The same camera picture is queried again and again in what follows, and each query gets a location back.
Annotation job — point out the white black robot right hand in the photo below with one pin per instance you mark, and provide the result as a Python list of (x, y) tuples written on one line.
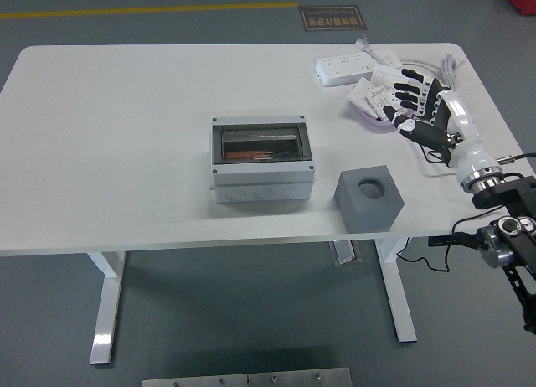
[(465, 140)]

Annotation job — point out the smoky transparent hinged box lid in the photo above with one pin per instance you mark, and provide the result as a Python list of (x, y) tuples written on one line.
[(261, 140)]

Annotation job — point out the grey plastic enclosure box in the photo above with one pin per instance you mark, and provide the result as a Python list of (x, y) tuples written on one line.
[(261, 182)]

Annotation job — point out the orange cylindrical battery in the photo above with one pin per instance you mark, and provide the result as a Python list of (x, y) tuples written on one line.
[(243, 154)]

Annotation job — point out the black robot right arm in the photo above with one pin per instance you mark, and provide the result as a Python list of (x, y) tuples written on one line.
[(498, 196)]

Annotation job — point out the grey metal floor box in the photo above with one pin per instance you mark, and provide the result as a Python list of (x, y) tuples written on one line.
[(345, 251)]

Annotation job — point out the purple plastic tray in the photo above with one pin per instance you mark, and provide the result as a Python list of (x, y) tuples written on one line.
[(379, 126)]

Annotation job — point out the white socket panel with label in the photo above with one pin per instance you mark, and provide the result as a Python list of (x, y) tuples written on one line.
[(379, 98)]

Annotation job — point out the large white square socket panel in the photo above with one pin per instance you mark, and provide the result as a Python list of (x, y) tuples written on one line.
[(385, 75)]

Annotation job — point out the black table control panel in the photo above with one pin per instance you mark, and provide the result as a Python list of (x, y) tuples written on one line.
[(439, 240)]

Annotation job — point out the small white socket panel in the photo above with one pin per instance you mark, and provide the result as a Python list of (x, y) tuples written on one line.
[(359, 94)]

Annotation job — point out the grey foam block holder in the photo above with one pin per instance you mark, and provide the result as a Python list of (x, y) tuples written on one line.
[(364, 213)]

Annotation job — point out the white power strip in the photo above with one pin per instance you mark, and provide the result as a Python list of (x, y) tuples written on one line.
[(343, 68)]

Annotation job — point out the white table leg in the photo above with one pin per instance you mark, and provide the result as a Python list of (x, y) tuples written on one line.
[(106, 303), (400, 303)]

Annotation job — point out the brown floor sign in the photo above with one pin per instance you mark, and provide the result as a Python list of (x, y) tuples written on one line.
[(333, 18)]

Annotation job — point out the grey metal plate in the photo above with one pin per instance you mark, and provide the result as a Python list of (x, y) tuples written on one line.
[(194, 381), (299, 378)]

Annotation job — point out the white rectangular wall plug panel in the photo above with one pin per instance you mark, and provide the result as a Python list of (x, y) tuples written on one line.
[(389, 59)]

